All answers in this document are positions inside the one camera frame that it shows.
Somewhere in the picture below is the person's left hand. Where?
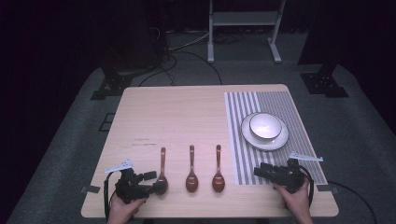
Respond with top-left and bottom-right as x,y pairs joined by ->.
106,191 -> 148,224

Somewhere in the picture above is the grey striped placemat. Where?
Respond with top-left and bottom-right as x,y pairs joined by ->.
223,91 -> 329,187

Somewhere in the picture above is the left hand-held gripper black cable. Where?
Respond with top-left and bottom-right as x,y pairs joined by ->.
103,170 -> 118,222

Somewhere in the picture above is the white bowl with dark rim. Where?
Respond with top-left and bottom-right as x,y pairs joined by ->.
248,112 -> 283,140

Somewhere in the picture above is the black stand base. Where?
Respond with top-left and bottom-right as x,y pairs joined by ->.
90,66 -> 157,102
299,63 -> 350,99

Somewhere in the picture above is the right hand-held gripper black cable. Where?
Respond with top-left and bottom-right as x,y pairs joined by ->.
297,164 -> 315,209

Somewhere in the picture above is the person's right hand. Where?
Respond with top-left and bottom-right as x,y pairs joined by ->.
273,179 -> 315,224

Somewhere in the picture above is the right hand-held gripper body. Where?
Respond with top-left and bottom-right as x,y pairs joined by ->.
273,151 -> 324,194

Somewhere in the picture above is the white plate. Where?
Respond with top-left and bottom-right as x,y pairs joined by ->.
240,112 -> 290,152

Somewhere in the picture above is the white metal stand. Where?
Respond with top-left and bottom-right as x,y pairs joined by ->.
206,0 -> 287,65

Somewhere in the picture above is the grey floor cable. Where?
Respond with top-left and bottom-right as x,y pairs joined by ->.
167,30 -> 210,51

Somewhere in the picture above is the brown wooden spoon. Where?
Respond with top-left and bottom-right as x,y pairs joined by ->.
185,144 -> 200,193
154,147 -> 169,196
211,144 -> 226,193

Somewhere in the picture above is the black floor cable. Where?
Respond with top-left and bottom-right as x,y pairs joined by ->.
169,50 -> 224,86
137,54 -> 178,88
326,179 -> 379,224

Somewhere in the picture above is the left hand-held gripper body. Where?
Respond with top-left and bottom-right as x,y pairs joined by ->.
104,159 -> 153,205

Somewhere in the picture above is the hand-held gripper black cable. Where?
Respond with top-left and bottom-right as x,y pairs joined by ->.
297,164 -> 315,209
103,170 -> 118,222

